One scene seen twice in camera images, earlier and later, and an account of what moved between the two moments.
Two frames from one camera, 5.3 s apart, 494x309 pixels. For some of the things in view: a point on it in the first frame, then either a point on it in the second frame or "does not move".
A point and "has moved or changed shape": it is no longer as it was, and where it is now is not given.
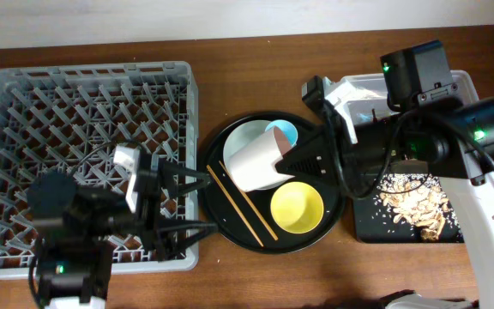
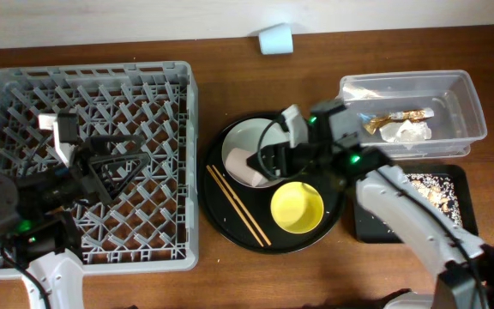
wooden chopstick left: x=235 y=208 does not move
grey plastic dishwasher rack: x=33 y=120 does not move
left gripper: x=153 y=206 to x=86 y=174
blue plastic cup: x=286 y=129 has moved or changed shape
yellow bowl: x=297 y=208 does not move
